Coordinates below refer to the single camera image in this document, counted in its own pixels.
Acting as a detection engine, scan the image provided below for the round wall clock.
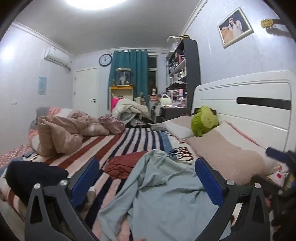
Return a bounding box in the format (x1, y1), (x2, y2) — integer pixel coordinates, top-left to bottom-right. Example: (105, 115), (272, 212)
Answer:
(99, 54), (112, 67)

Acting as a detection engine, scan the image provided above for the dark cluttered bookshelf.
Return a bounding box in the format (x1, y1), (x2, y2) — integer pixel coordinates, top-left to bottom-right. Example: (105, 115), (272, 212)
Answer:
(166, 36), (201, 116)

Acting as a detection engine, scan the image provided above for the ceiling light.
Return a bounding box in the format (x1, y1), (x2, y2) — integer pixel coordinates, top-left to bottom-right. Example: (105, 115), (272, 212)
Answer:
(65, 0), (153, 11)

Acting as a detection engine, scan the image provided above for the framed wall photo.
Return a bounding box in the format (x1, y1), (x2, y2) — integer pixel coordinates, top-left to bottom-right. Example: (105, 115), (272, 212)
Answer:
(217, 7), (254, 49)

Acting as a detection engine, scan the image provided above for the pale white pillow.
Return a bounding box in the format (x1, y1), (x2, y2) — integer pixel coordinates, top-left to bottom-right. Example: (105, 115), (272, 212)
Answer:
(162, 115), (199, 141)

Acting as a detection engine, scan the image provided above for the dusty pink pillow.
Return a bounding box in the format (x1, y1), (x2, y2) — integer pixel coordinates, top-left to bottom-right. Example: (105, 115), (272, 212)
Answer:
(186, 120), (281, 186)

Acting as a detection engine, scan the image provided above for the hot pink bag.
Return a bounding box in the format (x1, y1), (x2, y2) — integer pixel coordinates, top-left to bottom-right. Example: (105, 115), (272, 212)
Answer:
(111, 97), (122, 112)

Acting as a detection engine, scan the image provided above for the light blue wall poster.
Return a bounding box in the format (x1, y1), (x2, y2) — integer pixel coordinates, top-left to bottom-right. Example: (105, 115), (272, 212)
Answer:
(38, 76), (48, 95)

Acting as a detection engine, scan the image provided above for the dark navy garment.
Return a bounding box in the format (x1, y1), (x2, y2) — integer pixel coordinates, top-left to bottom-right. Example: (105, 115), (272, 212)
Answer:
(5, 160), (69, 205)

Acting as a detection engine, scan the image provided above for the glass display case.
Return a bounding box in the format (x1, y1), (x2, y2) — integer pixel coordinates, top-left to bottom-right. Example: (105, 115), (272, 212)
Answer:
(115, 68), (132, 86)

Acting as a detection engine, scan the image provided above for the light blue garment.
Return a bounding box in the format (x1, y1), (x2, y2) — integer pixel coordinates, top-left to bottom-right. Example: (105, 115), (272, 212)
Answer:
(97, 149), (232, 241)

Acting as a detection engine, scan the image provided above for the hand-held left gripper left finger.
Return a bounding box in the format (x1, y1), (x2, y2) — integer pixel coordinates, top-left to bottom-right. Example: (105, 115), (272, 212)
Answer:
(24, 157), (100, 241)

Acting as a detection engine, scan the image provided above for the striped fleece blanket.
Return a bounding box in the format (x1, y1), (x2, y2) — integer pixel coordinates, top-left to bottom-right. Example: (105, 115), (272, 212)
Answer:
(0, 127), (197, 241)

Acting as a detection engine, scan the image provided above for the white lettered bed sheet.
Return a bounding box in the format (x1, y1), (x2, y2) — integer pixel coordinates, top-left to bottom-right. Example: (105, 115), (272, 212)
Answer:
(165, 132), (198, 164)

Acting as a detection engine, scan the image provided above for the dark window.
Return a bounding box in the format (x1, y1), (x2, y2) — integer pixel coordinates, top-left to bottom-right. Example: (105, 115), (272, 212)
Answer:
(147, 56), (158, 98)

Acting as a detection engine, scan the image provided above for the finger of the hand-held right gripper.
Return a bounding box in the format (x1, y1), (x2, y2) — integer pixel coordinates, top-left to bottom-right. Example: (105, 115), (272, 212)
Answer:
(265, 146), (289, 163)

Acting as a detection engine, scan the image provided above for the beige quilt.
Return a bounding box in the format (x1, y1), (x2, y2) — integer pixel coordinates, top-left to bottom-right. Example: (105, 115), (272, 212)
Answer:
(29, 107), (110, 156)

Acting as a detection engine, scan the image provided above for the white bed headboard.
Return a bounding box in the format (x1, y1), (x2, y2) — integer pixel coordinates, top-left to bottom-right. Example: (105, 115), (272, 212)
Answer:
(191, 71), (296, 158)

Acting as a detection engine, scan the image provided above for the dark desk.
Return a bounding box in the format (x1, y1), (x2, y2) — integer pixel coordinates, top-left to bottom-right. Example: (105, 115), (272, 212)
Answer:
(159, 105), (192, 123)

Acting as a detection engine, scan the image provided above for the white door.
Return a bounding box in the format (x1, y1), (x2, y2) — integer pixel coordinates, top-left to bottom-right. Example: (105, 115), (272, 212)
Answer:
(74, 68), (99, 116)

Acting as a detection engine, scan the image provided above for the yellow guitar headstock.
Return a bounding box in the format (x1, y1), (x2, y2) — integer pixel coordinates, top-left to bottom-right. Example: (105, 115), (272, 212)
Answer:
(260, 19), (289, 29)

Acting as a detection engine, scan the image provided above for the green plush toy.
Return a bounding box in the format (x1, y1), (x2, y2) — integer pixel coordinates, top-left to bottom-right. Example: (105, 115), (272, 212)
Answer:
(191, 106), (219, 137)

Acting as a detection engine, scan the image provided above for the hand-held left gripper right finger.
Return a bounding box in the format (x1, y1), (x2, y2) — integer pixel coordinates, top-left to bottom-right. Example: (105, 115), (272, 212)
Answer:
(195, 158), (271, 241)

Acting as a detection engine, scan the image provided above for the cream clothes pile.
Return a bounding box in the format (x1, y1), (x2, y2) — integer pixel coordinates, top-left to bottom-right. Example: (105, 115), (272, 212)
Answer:
(112, 98), (151, 123)

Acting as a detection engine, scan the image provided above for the pink satin bag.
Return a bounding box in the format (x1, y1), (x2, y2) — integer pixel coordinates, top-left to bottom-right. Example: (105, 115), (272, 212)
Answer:
(97, 114), (126, 135)

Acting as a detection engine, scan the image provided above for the dark red garment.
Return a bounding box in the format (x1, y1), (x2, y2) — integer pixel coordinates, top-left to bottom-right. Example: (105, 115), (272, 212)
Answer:
(103, 152), (148, 179)

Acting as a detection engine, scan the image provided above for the teal curtain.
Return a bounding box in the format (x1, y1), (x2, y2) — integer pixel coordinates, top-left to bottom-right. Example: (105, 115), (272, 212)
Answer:
(107, 49), (148, 109)

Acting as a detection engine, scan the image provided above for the white air conditioner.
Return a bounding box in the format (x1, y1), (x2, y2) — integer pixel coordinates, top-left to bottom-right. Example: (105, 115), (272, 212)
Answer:
(44, 46), (70, 66)

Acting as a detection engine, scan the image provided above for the white handbag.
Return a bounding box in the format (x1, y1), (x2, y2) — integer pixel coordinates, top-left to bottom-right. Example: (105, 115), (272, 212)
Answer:
(160, 94), (173, 106)

